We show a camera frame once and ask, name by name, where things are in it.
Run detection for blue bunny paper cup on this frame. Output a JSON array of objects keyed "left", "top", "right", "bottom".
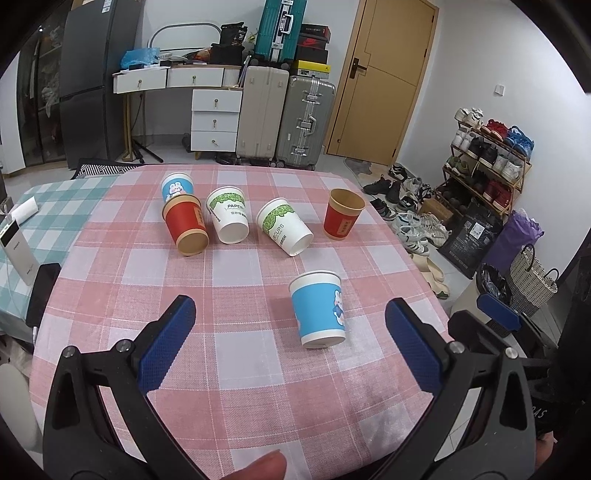
[{"left": 288, "top": 270, "right": 346, "bottom": 349}]

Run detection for upright red paper cup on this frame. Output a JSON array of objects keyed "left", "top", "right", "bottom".
[{"left": 324, "top": 188, "right": 366, "bottom": 240}]

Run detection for lying red paper cup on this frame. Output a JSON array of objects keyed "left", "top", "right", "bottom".
[{"left": 162, "top": 194, "right": 209, "bottom": 256}]

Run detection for white green cup right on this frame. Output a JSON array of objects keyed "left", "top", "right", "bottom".
[{"left": 256, "top": 197, "right": 314, "bottom": 257}]

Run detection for white green cup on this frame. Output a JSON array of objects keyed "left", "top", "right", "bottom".
[
  {"left": 256, "top": 197, "right": 314, "bottom": 257},
  {"left": 206, "top": 186, "right": 249, "bottom": 245}
]

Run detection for lying blue cup behind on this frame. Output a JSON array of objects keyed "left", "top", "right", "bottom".
[{"left": 160, "top": 172, "right": 194, "bottom": 203}]

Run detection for white green cup left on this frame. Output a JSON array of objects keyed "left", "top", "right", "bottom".
[{"left": 206, "top": 186, "right": 249, "bottom": 245}]

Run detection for person's left hand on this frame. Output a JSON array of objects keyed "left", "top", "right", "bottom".
[{"left": 222, "top": 450, "right": 287, "bottom": 480}]

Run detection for woven basket bag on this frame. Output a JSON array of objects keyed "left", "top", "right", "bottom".
[{"left": 507, "top": 244, "right": 559, "bottom": 317}]

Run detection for beige slippers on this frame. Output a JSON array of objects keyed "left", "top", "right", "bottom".
[{"left": 412, "top": 255, "right": 450, "bottom": 300}]

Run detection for black paper bag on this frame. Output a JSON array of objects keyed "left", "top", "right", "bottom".
[{"left": 439, "top": 201, "right": 503, "bottom": 279}]

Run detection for purple bag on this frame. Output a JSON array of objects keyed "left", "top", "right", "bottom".
[{"left": 483, "top": 208, "right": 544, "bottom": 274}]

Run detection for white sneakers on floor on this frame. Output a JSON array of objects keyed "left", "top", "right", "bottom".
[{"left": 391, "top": 212, "right": 450, "bottom": 257}]

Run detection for pink checked tablecloth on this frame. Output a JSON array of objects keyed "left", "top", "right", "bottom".
[{"left": 30, "top": 164, "right": 448, "bottom": 479}]

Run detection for black phone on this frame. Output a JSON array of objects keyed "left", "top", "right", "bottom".
[{"left": 25, "top": 263, "right": 61, "bottom": 328}]

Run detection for shoe rack with shoes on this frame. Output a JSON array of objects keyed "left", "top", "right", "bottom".
[{"left": 436, "top": 108, "right": 535, "bottom": 219}]

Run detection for white power bank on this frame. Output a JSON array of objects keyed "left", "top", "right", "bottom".
[{"left": 1, "top": 220, "right": 39, "bottom": 286}]

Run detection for teal checked tablecloth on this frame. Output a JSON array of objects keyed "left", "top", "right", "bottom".
[{"left": 0, "top": 176, "right": 115, "bottom": 342}]

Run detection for white tissue roll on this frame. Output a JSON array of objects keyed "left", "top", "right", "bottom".
[{"left": 10, "top": 197, "right": 39, "bottom": 226}]

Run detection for silver grey suitcase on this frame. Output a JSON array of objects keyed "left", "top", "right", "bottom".
[{"left": 274, "top": 75, "right": 335, "bottom": 170}]

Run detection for wooden door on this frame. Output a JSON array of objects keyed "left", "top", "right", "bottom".
[{"left": 327, "top": 0, "right": 439, "bottom": 166}]

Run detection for stacked shoe boxes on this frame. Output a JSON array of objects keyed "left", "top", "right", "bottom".
[{"left": 290, "top": 23, "right": 331, "bottom": 79}]

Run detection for beige suitcase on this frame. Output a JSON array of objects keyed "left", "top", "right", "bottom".
[{"left": 235, "top": 66, "right": 290, "bottom": 161}]

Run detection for white drawer desk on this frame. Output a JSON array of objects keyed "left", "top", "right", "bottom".
[{"left": 112, "top": 64, "right": 242, "bottom": 160}]

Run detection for teal suitcase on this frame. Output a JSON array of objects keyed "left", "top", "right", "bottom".
[{"left": 253, "top": 0, "right": 307, "bottom": 64}]

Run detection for blue plastic bag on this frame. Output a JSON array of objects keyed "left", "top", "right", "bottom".
[{"left": 120, "top": 47, "right": 160, "bottom": 70}]

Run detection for black refrigerator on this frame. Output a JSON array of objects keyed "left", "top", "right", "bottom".
[{"left": 59, "top": 0, "right": 142, "bottom": 169}]

